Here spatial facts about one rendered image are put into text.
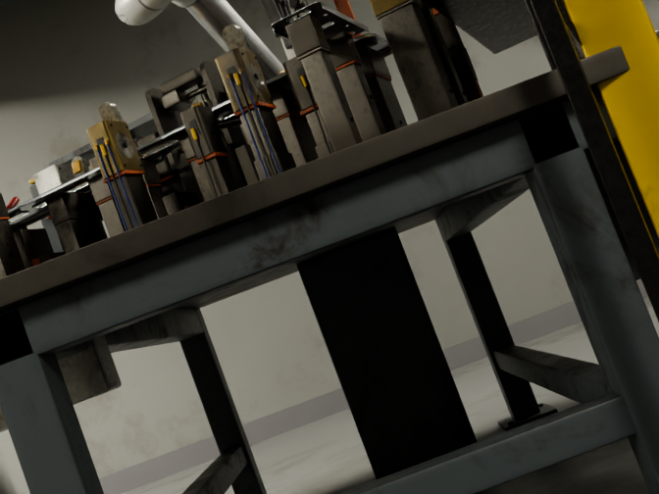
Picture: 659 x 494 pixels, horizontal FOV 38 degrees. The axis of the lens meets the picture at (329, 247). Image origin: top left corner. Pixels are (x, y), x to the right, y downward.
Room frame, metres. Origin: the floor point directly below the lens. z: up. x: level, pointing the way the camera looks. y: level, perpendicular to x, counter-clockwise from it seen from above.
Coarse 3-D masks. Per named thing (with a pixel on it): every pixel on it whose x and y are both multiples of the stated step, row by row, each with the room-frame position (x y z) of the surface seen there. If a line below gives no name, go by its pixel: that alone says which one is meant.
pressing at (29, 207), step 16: (384, 48) 2.06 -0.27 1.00; (272, 80) 1.94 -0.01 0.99; (224, 112) 2.09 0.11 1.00; (176, 128) 2.06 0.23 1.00; (144, 144) 2.09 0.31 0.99; (160, 144) 2.16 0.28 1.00; (176, 144) 2.21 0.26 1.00; (144, 160) 2.25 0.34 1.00; (160, 160) 2.28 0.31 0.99; (80, 176) 2.15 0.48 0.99; (48, 192) 2.18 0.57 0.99; (64, 192) 2.27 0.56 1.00; (80, 192) 2.34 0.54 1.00; (16, 208) 2.22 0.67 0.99; (32, 208) 2.30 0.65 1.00
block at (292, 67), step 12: (288, 60) 1.81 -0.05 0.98; (288, 72) 1.81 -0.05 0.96; (300, 72) 1.80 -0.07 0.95; (300, 84) 1.80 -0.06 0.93; (300, 96) 1.81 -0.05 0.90; (312, 96) 1.80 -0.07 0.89; (300, 108) 1.81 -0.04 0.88; (312, 108) 1.81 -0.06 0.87; (312, 120) 1.82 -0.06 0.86; (312, 132) 1.82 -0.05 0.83; (324, 132) 1.80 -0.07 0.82; (324, 144) 1.81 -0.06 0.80; (324, 156) 1.81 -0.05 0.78
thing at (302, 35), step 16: (288, 32) 1.62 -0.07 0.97; (304, 32) 1.61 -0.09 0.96; (320, 32) 1.63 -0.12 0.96; (304, 48) 1.62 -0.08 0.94; (320, 48) 1.61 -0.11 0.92; (304, 64) 1.62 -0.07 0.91; (320, 64) 1.61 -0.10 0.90; (320, 80) 1.62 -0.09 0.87; (336, 80) 1.63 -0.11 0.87; (320, 96) 1.62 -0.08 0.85; (336, 96) 1.61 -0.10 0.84; (336, 112) 1.61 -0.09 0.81; (336, 128) 1.62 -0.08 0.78; (352, 128) 1.62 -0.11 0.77; (336, 144) 1.62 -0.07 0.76; (352, 144) 1.61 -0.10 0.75
